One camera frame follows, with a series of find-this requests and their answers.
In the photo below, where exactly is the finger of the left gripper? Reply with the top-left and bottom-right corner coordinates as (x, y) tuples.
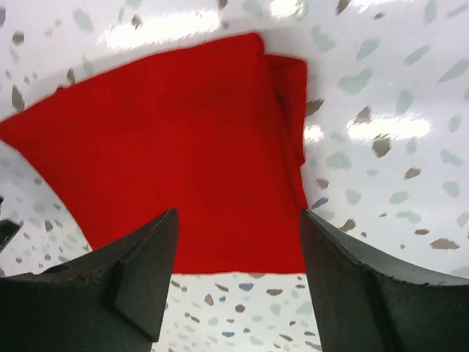
(0, 196), (21, 252)

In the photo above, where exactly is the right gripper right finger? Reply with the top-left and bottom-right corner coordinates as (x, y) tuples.
(300, 210), (468, 352)

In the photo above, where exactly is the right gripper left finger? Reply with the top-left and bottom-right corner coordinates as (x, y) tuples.
(1, 209), (179, 352)

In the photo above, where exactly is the red t shirt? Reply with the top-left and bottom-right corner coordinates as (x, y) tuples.
(1, 33), (308, 274)

